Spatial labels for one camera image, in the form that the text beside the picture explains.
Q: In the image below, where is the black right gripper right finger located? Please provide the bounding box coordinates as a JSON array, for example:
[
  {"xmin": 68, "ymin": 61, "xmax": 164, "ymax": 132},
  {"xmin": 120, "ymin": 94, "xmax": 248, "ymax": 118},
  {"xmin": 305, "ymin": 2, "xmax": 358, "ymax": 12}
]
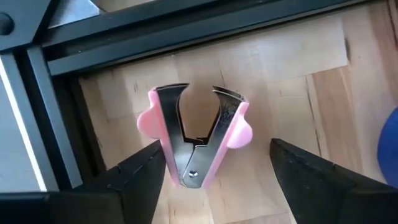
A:
[{"xmin": 269, "ymin": 138, "xmax": 398, "ymax": 224}]

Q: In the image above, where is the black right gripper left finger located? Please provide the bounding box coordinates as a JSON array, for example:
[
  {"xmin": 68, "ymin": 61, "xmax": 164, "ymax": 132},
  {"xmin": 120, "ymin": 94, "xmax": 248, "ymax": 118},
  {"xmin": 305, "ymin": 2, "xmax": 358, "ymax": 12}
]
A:
[{"xmin": 0, "ymin": 139, "xmax": 167, "ymax": 224}]

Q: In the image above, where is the pink staple remover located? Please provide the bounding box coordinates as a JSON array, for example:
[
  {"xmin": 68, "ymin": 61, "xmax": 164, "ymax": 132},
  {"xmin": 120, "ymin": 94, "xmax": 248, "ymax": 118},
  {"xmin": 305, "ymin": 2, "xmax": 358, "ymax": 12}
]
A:
[{"xmin": 136, "ymin": 82, "xmax": 254, "ymax": 190}]

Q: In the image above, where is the dark blue tape roll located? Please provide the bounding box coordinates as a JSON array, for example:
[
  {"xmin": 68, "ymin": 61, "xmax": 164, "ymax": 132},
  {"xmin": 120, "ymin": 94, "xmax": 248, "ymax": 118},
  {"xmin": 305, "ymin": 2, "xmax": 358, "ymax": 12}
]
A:
[{"xmin": 377, "ymin": 107, "xmax": 398, "ymax": 189}]

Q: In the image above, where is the black aluminium frame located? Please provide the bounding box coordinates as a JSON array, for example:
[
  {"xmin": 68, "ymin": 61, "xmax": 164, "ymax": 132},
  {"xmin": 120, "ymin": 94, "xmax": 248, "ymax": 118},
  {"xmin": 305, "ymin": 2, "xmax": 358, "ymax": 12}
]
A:
[{"xmin": 0, "ymin": 0, "xmax": 373, "ymax": 194}]

